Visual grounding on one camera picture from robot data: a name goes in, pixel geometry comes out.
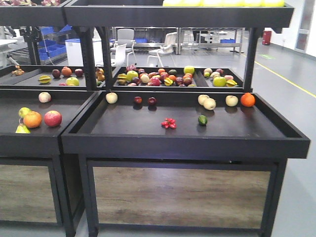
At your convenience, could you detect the red apple middle tray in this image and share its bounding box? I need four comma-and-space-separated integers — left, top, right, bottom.
149, 77, 161, 86

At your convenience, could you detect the dark red plum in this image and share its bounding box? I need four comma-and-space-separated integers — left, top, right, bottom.
148, 97, 157, 106
134, 96, 142, 105

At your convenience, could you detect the large green apple left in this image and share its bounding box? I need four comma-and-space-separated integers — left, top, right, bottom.
126, 70, 138, 81

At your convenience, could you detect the black fruit display stand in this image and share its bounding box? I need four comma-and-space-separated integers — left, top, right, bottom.
62, 0, 310, 237

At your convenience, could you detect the dark red plum left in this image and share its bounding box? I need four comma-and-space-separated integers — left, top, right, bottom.
134, 96, 142, 105

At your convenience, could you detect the green avocado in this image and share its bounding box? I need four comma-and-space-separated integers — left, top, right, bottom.
198, 115, 208, 126

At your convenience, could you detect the large green apple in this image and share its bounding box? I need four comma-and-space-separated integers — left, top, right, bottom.
126, 70, 138, 81
213, 76, 226, 87

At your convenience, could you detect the yellow starfruit right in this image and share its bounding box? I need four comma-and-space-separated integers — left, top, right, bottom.
226, 79, 238, 87

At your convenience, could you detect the large green apple right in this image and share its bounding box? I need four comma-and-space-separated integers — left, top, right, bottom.
213, 76, 226, 87

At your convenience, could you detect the black fruit stand left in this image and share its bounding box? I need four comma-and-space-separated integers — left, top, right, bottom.
0, 0, 99, 237

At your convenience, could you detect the pale pear front middle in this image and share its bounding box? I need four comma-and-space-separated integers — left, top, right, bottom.
203, 98, 216, 111

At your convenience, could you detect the pale pear far right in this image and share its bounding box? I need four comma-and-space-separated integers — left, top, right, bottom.
225, 95, 238, 107

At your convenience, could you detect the orange tangerine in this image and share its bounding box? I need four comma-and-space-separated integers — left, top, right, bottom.
240, 92, 256, 107

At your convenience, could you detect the dark red plum right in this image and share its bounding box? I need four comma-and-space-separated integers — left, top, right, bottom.
148, 97, 157, 106

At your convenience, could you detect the red apple left stand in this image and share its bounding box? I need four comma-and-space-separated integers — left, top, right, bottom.
44, 111, 62, 127

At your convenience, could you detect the red cherry tomato bunch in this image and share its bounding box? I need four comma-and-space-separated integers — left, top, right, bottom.
161, 118, 177, 129

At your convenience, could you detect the yellow green apple back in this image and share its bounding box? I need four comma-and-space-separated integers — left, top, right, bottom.
183, 65, 195, 75

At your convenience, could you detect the orange on left stand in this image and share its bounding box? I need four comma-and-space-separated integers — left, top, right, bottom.
23, 111, 42, 128

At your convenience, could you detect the pale pear back middle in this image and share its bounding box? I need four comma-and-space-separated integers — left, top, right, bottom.
198, 94, 209, 106

